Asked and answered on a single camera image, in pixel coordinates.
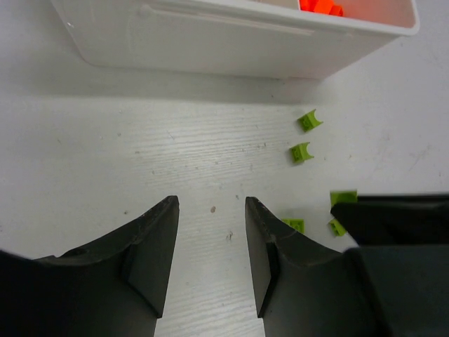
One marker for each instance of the green curved lego piece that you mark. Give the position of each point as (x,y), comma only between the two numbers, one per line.
(299,153)
(308,121)

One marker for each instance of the green plain lego block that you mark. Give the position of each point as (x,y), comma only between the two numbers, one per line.
(343,196)

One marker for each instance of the orange round dish lego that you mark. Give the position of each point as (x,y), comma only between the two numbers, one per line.
(326,7)

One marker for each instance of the white divided sorting tray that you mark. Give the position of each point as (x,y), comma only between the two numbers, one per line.
(274,39)

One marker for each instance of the green two-stud lego brick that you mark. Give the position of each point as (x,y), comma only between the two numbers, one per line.
(337,229)

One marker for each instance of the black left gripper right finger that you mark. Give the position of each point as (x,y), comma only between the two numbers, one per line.
(303,288)

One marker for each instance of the green square lego brick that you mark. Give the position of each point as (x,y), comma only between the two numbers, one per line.
(295,223)

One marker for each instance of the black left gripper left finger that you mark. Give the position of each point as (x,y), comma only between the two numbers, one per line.
(115,285)

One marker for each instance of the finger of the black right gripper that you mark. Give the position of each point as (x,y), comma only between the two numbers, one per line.
(402,219)

